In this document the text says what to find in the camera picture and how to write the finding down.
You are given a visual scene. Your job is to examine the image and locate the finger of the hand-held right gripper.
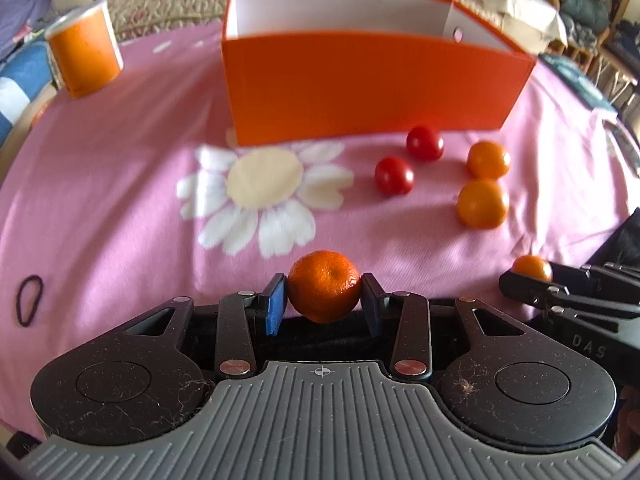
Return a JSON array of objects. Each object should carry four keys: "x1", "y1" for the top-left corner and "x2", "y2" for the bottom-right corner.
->
[
  {"x1": 500, "y1": 270, "x2": 637, "y2": 322},
  {"x1": 552, "y1": 262, "x2": 637, "y2": 289}
]

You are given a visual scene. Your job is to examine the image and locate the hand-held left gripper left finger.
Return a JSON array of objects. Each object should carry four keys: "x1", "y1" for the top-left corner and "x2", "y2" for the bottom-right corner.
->
[{"x1": 122, "y1": 274, "x2": 287, "y2": 380}]

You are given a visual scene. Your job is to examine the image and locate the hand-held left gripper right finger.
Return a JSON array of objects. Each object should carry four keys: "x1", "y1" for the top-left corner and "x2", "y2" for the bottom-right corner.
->
[{"x1": 361, "y1": 273, "x2": 532, "y2": 380}]

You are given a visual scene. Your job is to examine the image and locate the small mandarin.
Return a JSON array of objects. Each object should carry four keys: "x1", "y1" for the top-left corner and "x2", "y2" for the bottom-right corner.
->
[{"x1": 512, "y1": 255, "x2": 554, "y2": 283}]

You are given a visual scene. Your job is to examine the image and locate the large mandarin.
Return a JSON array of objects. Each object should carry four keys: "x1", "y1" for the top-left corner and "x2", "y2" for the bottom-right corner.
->
[{"x1": 287, "y1": 250, "x2": 362, "y2": 324}]

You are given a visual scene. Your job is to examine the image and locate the orange cardboard box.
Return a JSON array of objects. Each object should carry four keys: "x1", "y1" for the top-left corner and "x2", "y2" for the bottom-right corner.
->
[{"x1": 221, "y1": 0, "x2": 537, "y2": 147}]

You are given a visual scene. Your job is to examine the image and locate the medium mandarin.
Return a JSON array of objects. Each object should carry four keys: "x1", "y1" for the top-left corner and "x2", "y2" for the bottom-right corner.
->
[
  {"x1": 467, "y1": 141, "x2": 512, "y2": 181},
  {"x1": 456, "y1": 179, "x2": 510, "y2": 230}
]

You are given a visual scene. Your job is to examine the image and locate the dark flat tablet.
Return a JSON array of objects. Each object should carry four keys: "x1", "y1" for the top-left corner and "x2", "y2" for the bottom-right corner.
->
[{"x1": 602, "y1": 119, "x2": 640, "y2": 178}]

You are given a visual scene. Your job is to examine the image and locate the red tomato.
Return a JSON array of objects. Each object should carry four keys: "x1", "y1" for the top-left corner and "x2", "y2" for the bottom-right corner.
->
[
  {"x1": 375, "y1": 156, "x2": 415, "y2": 197},
  {"x1": 406, "y1": 126, "x2": 445, "y2": 162}
]

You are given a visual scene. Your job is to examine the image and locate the pink daisy print tablecloth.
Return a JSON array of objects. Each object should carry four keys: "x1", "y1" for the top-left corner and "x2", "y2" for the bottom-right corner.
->
[{"x1": 0, "y1": 20, "x2": 640, "y2": 441}]

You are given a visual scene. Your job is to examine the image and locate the teal book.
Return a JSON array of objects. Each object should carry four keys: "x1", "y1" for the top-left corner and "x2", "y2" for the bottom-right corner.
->
[{"x1": 540, "y1": 54, "x2": 618, "y2": 111}]

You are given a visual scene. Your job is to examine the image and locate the wooden chair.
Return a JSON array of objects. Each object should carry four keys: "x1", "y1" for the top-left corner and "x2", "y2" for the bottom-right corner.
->
[{"x1": 565, "y1": 25, "x2": 640, "y2": 106}]

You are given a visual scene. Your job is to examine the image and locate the dark green cloth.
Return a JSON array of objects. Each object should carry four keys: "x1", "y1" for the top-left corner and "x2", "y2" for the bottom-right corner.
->
[{"x1": 550, "y1": 0, "x2": 611, "y2": 36}]

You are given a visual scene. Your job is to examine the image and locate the beige sofa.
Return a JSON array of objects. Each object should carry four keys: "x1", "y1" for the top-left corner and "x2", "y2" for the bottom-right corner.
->
[{"x1": 0, "y1": 82, "x2": 56, "y2": 186}]

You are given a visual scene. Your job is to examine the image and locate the orange speckled canister white lid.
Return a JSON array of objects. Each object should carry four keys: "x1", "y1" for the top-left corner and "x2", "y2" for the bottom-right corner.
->
[{"x1": 44, "y1": 0, "x2": 124, "y2": 100}]

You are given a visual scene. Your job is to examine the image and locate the blue white striped blanket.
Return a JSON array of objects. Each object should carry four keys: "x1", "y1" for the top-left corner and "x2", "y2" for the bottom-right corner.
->
[{"x1": 0, "y1": 42, "x2": 53, "y2": 141}]

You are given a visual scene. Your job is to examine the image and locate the purple floral cloth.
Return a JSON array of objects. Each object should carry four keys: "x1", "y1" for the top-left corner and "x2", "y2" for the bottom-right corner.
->
[{"x1": 0, "y1": 0, "x2": 53, "y2": 56}]

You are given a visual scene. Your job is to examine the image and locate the black hair tie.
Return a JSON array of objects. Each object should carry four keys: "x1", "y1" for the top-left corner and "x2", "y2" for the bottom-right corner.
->
[{"x1": 16, "y1": 275, "x2": 45, "y2": 326}]

